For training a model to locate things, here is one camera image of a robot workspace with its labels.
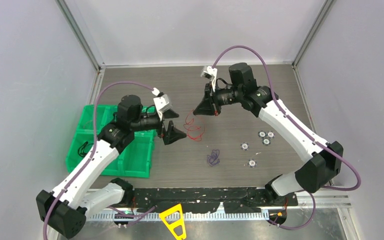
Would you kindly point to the dark green poker chip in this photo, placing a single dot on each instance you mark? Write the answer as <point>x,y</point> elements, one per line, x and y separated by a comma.
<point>266,141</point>

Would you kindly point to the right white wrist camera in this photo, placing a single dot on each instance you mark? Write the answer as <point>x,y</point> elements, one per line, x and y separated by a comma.
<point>210,73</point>

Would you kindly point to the yellow triangular plastic piece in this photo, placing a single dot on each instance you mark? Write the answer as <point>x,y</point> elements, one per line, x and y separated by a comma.
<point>173,219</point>

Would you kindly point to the blue white poker chip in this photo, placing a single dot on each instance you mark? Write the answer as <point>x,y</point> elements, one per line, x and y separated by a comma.
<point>244,146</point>

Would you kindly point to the white slotted cable duct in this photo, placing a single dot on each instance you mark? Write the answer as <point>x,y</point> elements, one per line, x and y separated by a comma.
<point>110,215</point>

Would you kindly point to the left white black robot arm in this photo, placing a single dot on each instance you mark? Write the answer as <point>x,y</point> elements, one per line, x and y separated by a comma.
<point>67,207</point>

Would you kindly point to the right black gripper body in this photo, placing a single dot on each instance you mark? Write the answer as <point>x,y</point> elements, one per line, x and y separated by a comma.
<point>218,98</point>

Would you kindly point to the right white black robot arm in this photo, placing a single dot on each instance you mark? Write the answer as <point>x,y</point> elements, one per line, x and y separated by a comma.
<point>320,158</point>

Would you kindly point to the grey poker chip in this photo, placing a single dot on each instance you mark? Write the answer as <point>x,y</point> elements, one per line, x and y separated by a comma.
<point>262,134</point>

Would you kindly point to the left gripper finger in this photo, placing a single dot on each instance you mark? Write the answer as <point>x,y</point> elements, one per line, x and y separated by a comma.
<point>171,134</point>
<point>170,114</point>

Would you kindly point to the blue poker chip near front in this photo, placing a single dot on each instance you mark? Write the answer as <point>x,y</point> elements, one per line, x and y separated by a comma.
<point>252,163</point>

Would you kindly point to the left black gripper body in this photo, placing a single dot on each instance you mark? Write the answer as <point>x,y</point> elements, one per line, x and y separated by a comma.
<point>160,128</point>

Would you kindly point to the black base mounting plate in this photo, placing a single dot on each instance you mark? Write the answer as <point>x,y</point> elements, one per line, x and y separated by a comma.
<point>203,200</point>

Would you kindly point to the green six-compartment tray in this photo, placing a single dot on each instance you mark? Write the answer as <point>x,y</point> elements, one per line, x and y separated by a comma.
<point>134,161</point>

